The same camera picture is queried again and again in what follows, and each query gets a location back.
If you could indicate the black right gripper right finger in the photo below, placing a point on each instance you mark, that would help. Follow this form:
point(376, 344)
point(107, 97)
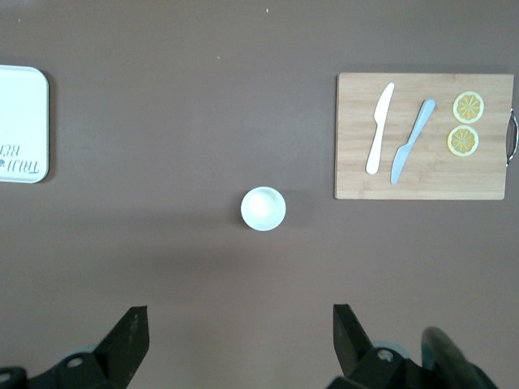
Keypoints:
point(350, 348)

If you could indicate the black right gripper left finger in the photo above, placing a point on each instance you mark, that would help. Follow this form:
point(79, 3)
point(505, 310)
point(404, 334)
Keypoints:
point(121, 352)

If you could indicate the white IKEA cup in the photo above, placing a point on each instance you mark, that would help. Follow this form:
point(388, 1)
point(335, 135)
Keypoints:
point(263, 208)

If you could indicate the bamboo cutting board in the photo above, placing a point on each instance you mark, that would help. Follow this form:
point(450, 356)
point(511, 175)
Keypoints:
point(430, 178)

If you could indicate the grey plastic knife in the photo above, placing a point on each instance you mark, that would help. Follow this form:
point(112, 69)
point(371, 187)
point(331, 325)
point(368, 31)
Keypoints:
point(413, 138)

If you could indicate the white plastic knife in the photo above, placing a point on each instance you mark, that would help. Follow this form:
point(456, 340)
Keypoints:
point(381, 121)

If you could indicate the yellow lemon slice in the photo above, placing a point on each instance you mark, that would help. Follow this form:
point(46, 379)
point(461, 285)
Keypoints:
point(463, 141)
point(468, 107)

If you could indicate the cream bear print tray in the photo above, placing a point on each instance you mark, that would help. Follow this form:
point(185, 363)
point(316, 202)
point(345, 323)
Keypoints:
point(20, 117)

